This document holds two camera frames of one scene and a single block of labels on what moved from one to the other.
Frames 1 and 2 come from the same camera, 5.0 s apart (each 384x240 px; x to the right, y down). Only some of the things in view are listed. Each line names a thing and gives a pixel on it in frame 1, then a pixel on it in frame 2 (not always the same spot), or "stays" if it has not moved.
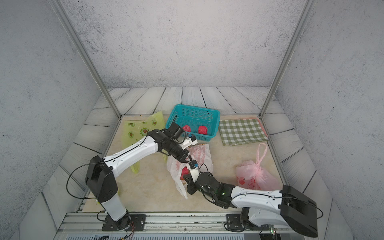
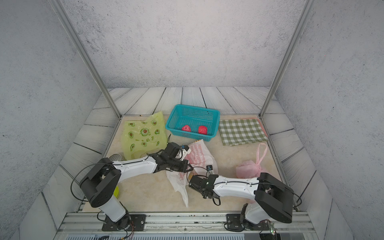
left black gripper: [183, 156] to [184, 168]
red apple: [202, 129] stays
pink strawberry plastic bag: [251, 174] stays
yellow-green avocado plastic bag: [135, 131] stays
